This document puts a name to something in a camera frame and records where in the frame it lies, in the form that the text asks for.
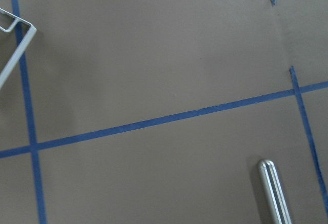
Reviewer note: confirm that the steel muddler black tip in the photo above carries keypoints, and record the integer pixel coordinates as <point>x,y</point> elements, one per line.
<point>273,192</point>

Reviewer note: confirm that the white wire cup rack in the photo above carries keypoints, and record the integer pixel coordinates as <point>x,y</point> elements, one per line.
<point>22,46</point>

